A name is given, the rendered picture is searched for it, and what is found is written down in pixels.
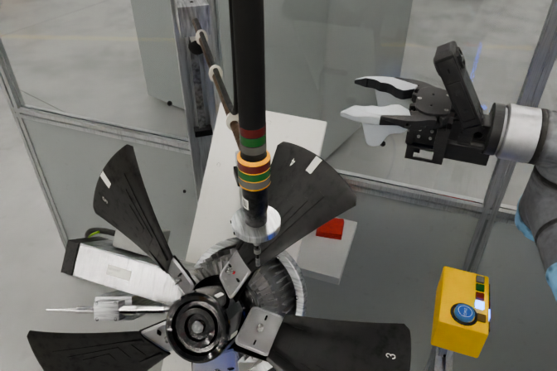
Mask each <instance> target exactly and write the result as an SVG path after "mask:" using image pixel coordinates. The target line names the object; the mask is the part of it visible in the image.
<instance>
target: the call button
mask: <svg viewBox="0 0 557 371"><path fill-rule="evenodd" d="M454 315H455V316H456V317H457V318H458V319H459V320H460V321H463V322H471V321H473V319H474V316H475V312H474V310H473V307H470V306H468V305H465V304H458V305H457V306H456V307H455V310H454Z"/></svg>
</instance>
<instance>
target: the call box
mask: <svg viewBox="0 0 557 371"><path fill-rule="evenodd" d="M476 275H478V276H482V277H485V283H484V284H483V285H484V286H485V291H484V292H482V293H484V294H485V296H484V301H483V302H484V310H481V309H478V308H475V301H476V300H477V301H481V300H478V299H476V298H475V296H476V292H481V291H476V283H478V282H476ZM458 304H465V305H468V306H470V307H473V310H474V312H475V316H474V319H473V321H471V322H463V321H460V320H459V319H458V318H457V317H456V316H455V315H454V310H455V307H456V306H457V305H458ZM477 313H480V314H483V315H486V316H487V322H486V323H482V322H480V321H477ZM488 318H489V278H488V277H486V276H483V275H479V274H476V273H472V272H466V271H463V270H459V269H456V268H452V267H443V270H442V274H441V277H440V279H439V282H438V287H437V290H436V297H435V305H434V314H433V328H432V335H431V345H434V346H437V347H440V348H443V349H448V350H451V351H454V352H457V353H460V354H465V355H468V356H471V357H474V358H478V356H479V354H480V353H481V351H482V347H483V345H484V344H485V342H486V339H487V337H488Z"/></svg>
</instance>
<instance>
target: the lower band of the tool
mask: <svg viewBox="0 0 557 371"><path fill-rule="evenodd" d="M266 151H267V150H266ZM237 160H238V162H239V163H240V164H242V165H244V166H249V167H257V166H262V165H264V164H266V163H267V162H268V161H269V160H270V153H269V151H267V156H266V158H265V159H263V160H262V161H258V162H247V161H244V160H243V159H242V158H241V157H240V151H239V153H238V154H237ZM240 186H241V185H240ZM268 186H269V185H267V186H266V187H264V188H263V189H265V188H267V187H268ZM241 187H242V186H241ZM242 188H243V189H245V188H244V187H242ZM263 189H260V190H263ZM245 190H248V189H245ZM260 190H248V191H260Z"/></svg>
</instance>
